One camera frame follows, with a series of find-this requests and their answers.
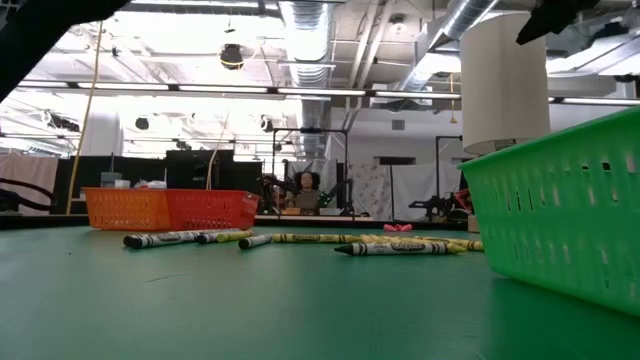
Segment black metal stand frame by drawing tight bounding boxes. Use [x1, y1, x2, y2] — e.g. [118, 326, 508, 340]
[272, 127, 350, 216]
[434, 134, 464, 201]

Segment black ceiling dome camera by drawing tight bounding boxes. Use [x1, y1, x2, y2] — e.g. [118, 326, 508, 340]
[219, 43, 245, 71]

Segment orange plastic basket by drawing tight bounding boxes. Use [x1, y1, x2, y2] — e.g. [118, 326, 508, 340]
[82, 187, 171, 232]

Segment plain white cloth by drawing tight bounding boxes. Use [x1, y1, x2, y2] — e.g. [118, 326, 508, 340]
[391, 162, 464, 221]

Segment green table mat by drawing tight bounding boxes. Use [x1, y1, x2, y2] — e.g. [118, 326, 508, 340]
[0, 224, 640, 360]

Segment green plastic basket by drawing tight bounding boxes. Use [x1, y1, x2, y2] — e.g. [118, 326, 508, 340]
[457, 104, 640, 319]

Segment black cable loop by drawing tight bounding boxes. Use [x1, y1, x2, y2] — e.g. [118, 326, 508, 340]
[0, 176, 55, 212]

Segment pink cloth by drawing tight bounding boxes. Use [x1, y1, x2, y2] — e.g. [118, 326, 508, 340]
[0, 152, 60, 216]

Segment yellow extension cable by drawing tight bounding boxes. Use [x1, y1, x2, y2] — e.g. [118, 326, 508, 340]
[63, 19, 105, 216]

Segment red plastic basket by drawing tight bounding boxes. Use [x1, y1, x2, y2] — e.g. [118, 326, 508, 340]
[163, 188, 261, 231]

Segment person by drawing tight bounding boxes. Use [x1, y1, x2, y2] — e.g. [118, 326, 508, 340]
[284, 170, 329, 211]

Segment patterned white cloth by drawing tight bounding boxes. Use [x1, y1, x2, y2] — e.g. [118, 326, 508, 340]
[347, 163, 394, 221]

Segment black aluminium table frame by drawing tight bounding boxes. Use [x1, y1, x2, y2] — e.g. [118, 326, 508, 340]
[0, 213, 471, 232]

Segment black partition panel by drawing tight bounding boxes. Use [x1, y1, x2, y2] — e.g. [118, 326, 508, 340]
[52, 156, 166, 214]
[164, 149, 264, 191]

